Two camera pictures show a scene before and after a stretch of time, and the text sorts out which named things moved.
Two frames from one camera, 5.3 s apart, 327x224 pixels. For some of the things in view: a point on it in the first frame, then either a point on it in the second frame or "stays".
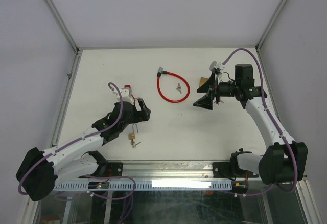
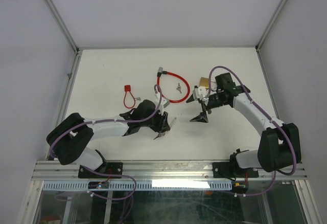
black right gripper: (206, 101) -> (202, 117)
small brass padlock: (132, 136) -> (172, 122)
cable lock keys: (179, 88) stays
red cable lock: (160, 71) stays
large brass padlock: (203, 80) stays
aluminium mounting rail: (161, 171) stays
